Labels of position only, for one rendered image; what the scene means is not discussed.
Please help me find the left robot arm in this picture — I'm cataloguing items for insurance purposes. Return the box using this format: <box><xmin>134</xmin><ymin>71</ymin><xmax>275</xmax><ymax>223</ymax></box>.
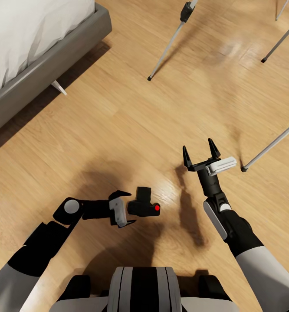
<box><xmin>0</xmin><ymin>190</ymin><xmax>136</xmax><ymax>312</ymax></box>

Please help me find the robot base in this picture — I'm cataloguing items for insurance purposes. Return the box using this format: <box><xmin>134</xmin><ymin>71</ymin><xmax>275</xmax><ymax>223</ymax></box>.
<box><xmin>49</xmin><ymin>275</ymin><xmax>240</xmax><ymax>312</ymax></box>

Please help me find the camera tripod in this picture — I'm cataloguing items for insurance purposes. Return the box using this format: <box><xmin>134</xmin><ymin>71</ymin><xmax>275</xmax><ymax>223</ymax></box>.
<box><xmin>148</xmin><ymin>0</ymin><xmax>289</xmax><ymax>172</ymax></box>

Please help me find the digital camera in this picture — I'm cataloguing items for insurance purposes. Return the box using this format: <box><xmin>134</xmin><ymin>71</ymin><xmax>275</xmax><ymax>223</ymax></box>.
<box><xmin>127</xmin><ymin>187</ymin><xmax>160</xmax><ymax>217</ymax></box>

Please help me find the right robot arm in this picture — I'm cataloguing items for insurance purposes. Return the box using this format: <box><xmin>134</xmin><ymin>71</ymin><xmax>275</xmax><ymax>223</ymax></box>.
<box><xmin>183</xmin><ymin>138</ymin><xmax>289</xmax><ymax>312</ymax></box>

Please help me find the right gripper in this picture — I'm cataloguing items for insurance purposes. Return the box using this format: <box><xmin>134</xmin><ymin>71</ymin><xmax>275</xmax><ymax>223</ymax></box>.
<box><xmin>183</xmin><ymin>138</ymin><xmax>221</xmax><ymax>186</ymax></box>

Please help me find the robot trunk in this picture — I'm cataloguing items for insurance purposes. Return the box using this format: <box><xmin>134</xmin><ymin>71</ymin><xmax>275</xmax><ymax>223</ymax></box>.
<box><xmin>107</xmin><ymin>266</ymin><xmax>182</xmax><ymax>312</ymax></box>

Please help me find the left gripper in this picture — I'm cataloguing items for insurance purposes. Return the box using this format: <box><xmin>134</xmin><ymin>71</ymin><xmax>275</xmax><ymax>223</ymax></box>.
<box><xmin>97</xmin><ymin>190</ymin><xmax>136</xmax><ymax>226</ymax></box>

